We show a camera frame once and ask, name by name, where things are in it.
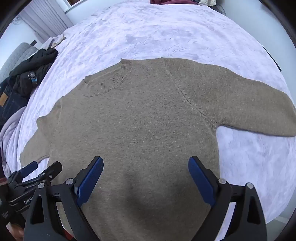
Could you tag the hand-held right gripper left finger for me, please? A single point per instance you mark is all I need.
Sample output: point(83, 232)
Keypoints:
point(90, 180)

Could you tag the white puffer jacket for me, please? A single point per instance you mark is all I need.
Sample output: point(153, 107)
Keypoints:
point(209, 2)

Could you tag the brown knit sweater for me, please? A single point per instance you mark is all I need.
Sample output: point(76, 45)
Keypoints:
point(148, 120)

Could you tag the dark blue jeans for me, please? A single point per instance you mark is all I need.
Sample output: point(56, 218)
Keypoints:
point(11, 104)

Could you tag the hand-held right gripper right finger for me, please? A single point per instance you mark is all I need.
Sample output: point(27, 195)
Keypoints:
point(201, 183)

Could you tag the beige cloth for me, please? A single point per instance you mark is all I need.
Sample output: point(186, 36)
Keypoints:
point(57, 40)

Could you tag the black jacket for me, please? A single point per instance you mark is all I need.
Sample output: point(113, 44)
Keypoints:
point(25, 74)

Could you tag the grey pleated curtain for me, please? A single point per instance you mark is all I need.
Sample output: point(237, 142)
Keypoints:
point(46, 16)

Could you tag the lavender fleece blanket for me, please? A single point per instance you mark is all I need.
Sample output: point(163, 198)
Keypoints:
point(138, 30)

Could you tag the maroon garment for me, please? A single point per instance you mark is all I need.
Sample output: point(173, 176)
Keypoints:
point(166, 1)

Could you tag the grey quilted headboard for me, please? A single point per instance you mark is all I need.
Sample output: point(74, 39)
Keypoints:
point(16, 54)

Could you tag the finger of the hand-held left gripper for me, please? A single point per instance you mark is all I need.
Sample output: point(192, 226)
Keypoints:
point(29, 168)
point(52, 171)

